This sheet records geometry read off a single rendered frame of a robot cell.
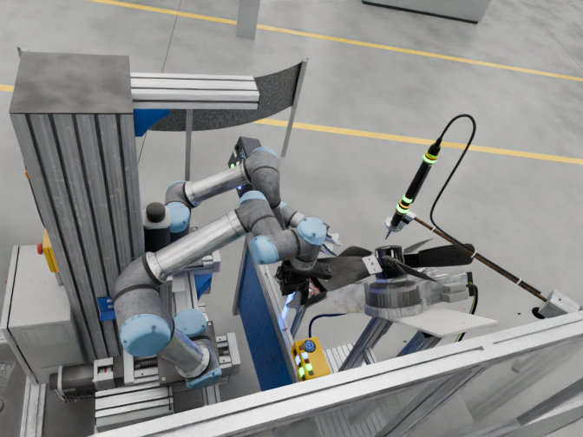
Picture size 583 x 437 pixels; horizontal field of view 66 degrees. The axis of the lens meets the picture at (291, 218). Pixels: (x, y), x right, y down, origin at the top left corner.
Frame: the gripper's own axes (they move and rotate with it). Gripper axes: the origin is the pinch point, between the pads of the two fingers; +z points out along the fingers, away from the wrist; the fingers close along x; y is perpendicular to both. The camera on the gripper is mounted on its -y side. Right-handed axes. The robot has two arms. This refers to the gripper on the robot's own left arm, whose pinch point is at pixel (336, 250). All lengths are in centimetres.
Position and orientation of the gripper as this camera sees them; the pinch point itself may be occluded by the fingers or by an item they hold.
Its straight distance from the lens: 200.6
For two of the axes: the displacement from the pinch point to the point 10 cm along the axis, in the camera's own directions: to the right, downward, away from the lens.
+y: 5.4, -4.6, 7.1
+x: -2.5, 7.1, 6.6
